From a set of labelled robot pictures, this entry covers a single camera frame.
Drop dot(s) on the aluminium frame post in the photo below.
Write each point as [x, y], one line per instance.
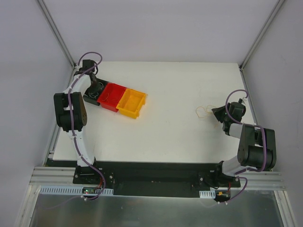
[261, 34]
[51, 23]

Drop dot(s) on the right aluminium frame post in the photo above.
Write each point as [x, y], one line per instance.
[261, 34]

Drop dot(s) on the white cable duct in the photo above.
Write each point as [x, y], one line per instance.
[75, 190]
[207, 194]

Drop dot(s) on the right white cable duct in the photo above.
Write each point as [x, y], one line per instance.
[207, 194]

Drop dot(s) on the left white cable duct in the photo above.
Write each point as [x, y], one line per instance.
[75, 190]

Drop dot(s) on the red plastic bin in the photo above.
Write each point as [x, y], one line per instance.
[111, 96]

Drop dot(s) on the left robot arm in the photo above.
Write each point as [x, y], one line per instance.
[71, 115]

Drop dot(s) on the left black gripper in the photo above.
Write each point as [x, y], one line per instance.
[94, 85]

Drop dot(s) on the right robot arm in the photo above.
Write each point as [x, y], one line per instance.
[257, 146]

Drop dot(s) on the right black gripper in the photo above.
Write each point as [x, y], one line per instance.
[220, 113]

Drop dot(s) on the left aluminium frame post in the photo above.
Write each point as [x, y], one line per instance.
[51, 23]

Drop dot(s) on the yellow plastic bin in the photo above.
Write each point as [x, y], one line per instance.
[131, 103]

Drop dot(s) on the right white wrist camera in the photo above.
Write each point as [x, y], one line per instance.
[243, 101]

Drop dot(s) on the black plastic bin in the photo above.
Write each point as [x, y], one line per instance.
[92, 98]

